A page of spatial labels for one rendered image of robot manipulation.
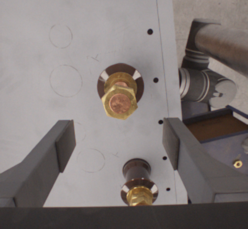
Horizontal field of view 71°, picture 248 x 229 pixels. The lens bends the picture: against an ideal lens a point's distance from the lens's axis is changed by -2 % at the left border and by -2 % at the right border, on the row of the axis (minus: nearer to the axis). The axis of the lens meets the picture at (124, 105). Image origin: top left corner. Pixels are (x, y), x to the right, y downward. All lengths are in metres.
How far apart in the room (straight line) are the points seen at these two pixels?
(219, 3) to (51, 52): 1.79
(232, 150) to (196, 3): 1.33
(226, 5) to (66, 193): 1.97
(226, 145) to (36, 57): 1.10
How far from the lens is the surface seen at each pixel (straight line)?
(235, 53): 0.48
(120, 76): 0.34
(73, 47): 0.45
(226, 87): 0.66
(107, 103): 0.25
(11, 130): 0.57
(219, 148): 1.23
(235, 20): 2.12
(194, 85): 0.59
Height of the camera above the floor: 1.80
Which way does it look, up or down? 73 degrees down
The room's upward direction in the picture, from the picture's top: 178 degrees clockwise
